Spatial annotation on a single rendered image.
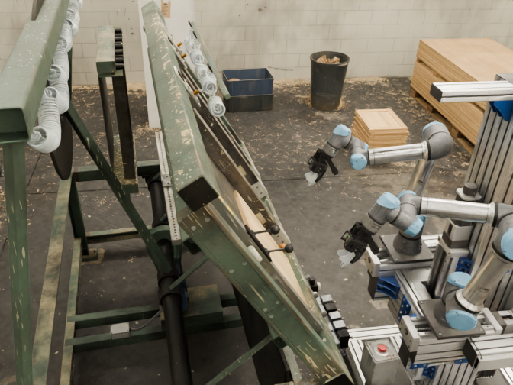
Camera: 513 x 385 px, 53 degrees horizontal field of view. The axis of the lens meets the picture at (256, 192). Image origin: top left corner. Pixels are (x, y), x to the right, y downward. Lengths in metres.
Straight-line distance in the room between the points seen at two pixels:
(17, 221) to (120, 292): 2.46
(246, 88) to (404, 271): 4.21
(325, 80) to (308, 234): 2.68
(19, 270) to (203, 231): 0.56
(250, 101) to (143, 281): 3.29
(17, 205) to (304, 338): 1.17
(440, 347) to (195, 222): 1.39
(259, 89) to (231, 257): 5.00
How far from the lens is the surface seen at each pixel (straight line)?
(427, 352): 2.54
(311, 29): 7.59
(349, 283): 4.09
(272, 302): 1.90
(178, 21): 5.85
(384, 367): 2.43
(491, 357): 2.55
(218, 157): 2.50
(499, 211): 2.14
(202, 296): 3.49
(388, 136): 5.61
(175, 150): 1.71
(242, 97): 6.57
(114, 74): 2.97
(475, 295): 2.20
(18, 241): 1.65
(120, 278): 4.12
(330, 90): 6.71
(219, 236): 1.65
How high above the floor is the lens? 2.73
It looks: 33 degrees down
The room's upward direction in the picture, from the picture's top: 2 degrees clockwise
